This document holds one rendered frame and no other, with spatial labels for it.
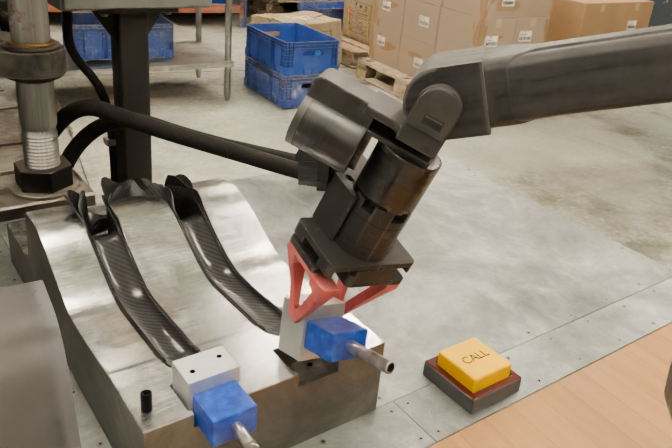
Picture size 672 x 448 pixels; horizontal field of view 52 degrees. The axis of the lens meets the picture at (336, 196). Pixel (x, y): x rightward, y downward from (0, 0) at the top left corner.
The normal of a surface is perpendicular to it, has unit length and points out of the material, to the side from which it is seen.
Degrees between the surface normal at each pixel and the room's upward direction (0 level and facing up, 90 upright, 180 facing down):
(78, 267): 28
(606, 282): 0
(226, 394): 0
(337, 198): 78
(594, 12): 90
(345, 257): 21
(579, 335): 0
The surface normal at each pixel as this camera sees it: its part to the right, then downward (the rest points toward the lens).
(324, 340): -0.77, 0.00
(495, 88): -0.25, 0.33
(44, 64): 0.68, 0.35
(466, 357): 0.08, -0.91
